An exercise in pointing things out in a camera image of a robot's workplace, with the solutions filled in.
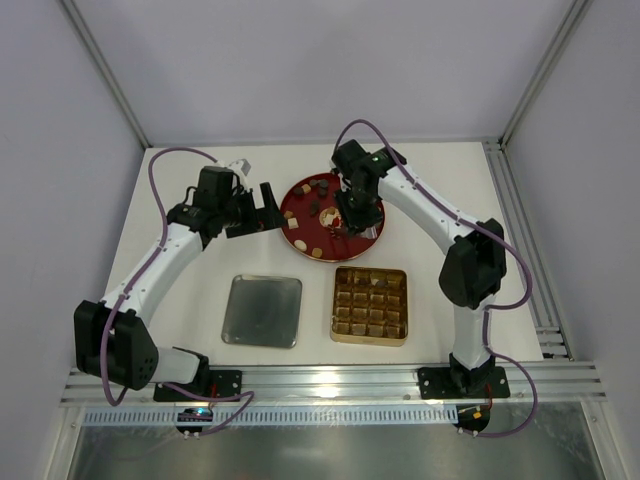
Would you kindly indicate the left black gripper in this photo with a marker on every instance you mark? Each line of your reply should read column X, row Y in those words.
column 250, row 214

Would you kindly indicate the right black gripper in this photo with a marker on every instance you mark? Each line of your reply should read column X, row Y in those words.
column 360, row 213

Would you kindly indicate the metal tongs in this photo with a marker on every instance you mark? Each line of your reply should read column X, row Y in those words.
column 342, row 231

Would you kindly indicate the silver square box lid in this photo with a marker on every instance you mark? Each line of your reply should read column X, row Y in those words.
column 263, row 311

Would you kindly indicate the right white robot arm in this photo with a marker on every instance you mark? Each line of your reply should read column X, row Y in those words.
column 474, row 260

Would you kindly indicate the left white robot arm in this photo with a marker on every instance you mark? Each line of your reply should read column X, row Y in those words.
column 112, row 338

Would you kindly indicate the dark heart chocolate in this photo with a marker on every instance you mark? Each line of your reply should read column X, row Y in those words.
column 314, row 205

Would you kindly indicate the gold chocolate box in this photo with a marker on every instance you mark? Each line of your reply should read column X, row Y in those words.
column 373, row 315

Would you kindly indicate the round red plate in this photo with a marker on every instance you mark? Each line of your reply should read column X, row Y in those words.
column 311, row 230

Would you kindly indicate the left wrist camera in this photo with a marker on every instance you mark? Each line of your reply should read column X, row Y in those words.
column 240, row 166

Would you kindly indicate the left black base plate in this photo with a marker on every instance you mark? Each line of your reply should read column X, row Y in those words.
column 214, row 385

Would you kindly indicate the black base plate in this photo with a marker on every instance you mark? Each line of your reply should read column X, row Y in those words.
column 214, row 385
column 437, row 383

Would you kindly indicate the aluminium mounting rail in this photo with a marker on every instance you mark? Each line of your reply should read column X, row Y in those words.
column 554, row 380

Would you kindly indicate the white slotted cable duct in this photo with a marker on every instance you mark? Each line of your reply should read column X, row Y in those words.
column 257, row 414

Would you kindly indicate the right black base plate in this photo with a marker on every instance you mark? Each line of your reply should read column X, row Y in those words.
column 437, row 383

